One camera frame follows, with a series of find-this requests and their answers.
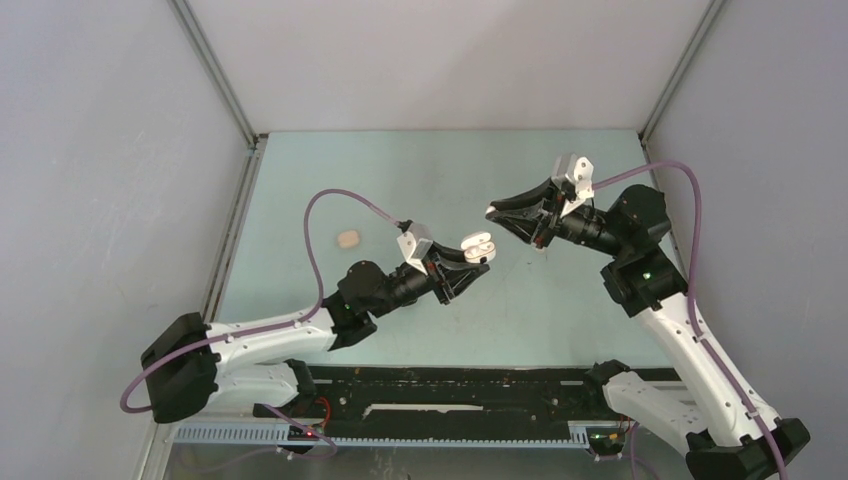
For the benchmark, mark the beige earbud charging case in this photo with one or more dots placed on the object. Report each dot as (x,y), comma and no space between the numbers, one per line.
(348,239)

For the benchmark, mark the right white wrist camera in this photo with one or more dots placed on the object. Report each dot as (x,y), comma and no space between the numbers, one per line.
(572,174)

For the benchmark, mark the white earbud charging case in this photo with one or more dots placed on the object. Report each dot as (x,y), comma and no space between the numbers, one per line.
(478,247)

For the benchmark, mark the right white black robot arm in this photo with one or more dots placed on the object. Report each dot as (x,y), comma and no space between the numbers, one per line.
(727,431)

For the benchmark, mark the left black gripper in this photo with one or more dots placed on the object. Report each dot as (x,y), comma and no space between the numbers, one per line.
(452,280)

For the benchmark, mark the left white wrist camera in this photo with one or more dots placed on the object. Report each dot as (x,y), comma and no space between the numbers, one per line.
(414,242)

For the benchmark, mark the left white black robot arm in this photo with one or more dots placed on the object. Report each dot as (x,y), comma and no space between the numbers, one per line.
(194,365)

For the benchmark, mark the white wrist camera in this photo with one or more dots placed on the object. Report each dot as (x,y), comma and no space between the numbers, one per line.
(572,174)
(414,242)

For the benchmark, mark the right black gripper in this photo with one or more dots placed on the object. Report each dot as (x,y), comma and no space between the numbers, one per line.
(532,227)

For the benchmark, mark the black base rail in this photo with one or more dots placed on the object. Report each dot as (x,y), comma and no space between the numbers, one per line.
(447,403)

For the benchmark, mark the grey cable duct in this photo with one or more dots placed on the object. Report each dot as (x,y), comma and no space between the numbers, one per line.
(282,434)

